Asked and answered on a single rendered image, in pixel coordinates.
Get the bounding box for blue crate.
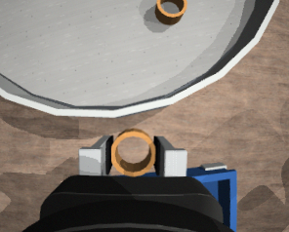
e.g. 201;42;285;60
186;162;237;232

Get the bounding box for bronze bushing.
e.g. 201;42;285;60
111;128;155;176
155;0;187;25

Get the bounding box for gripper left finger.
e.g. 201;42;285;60
78;135;113;175

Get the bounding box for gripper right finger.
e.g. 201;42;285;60
153;135;187;176

